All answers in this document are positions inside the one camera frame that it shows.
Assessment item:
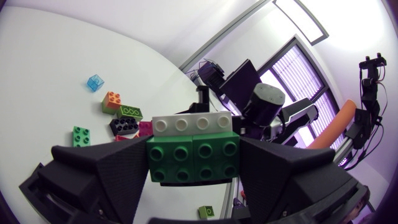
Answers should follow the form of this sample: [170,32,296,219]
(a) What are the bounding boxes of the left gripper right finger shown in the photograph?
[238,136,371,224]

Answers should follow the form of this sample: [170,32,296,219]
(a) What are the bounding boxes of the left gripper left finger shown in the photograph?
[19,135,154,224]

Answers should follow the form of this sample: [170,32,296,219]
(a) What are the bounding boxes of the dark green toy brick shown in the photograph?
[146,135,195,184]
[192,131,241,182]

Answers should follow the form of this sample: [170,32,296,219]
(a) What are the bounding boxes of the black toy brick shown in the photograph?
[109,117,140,137]
[159,178,234,187]

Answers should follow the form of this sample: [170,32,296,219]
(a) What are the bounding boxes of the white toy brick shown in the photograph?
[151,111,234,138]

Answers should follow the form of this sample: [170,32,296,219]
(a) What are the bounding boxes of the red toy brick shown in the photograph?
[114,134,140,142]

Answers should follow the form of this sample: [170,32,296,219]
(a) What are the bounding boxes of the magenta toy brick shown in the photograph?
[137,121,154,138]

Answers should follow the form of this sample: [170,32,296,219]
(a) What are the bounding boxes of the orange foam tube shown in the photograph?
[305,99,358,150]

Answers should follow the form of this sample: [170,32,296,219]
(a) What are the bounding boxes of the orange toy brick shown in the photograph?
[103,91,123,110]

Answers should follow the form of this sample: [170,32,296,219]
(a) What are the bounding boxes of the small light green toy brick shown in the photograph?
[198,205,216,220]

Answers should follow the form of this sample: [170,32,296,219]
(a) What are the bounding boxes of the clear blue toy brick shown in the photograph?
[86,73,105,93]

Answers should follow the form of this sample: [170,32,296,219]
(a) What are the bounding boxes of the dark screen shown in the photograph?
[218,58,262,110]

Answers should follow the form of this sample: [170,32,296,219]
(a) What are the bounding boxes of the ceiling light panel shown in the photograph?
[272,0,330,47]

